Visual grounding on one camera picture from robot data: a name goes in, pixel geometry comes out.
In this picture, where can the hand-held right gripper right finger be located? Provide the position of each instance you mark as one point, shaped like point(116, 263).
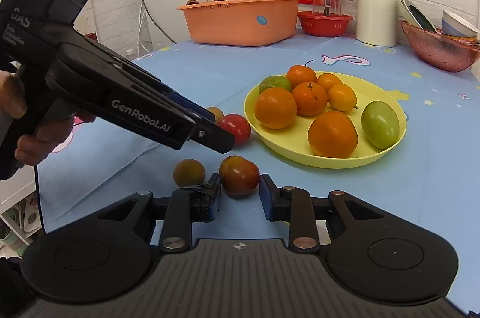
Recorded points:
point(267, 198)

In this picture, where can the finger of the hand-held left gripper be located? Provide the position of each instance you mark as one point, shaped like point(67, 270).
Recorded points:
point(215, 140)
point(185, 103)

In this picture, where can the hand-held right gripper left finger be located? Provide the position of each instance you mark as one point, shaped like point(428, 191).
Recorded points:
point(210, 203)

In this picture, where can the dark red tomato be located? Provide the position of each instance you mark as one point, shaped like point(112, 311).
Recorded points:
point(242, 177)

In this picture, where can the yellow plastic plate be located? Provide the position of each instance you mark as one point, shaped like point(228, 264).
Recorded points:
point(288, 143)

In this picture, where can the large orange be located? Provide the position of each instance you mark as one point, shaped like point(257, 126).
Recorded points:
point(332, 134)
point(275, 108)

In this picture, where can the green fruit with red blush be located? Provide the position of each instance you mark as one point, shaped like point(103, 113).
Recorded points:
point(273, 83)

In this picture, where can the tangerine with stem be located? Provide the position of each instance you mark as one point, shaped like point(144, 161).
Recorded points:
point(309, 99)
point(301, 75)

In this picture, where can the yellow-orange citrus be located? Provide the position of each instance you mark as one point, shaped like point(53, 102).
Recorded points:
point(342, 97)

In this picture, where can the small orange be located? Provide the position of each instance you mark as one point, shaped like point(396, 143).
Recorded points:
point(329, 81)

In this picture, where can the green round fruit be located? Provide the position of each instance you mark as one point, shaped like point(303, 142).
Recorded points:
point(380, 124)

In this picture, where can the person's left hand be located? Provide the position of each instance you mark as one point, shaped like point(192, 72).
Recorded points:
point(41, 145)

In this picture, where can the orange plastic basin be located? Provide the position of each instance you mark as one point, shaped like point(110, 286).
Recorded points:
point(232, 24)

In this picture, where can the white appliance with screen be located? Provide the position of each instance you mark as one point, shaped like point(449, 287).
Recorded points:
point(165, 3)

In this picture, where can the blue star-print tablecloth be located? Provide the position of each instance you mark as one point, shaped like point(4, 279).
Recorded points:
point(412, 190)

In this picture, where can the red plastic basket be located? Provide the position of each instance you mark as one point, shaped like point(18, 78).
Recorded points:
point(324, 25)

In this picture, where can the white shelf rack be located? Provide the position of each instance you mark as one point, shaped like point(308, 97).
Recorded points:
point(18, 220)

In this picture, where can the white thermos jug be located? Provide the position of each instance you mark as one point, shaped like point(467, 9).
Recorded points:
point(377, 10)

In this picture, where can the pink glass bowl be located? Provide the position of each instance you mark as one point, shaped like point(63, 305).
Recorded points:
point(438, 52)

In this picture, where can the white dish with dark inside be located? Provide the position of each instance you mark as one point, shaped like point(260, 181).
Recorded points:
point(420, 18)

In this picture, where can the white ceramic bowl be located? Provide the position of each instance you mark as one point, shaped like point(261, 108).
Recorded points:
point(459, 25)

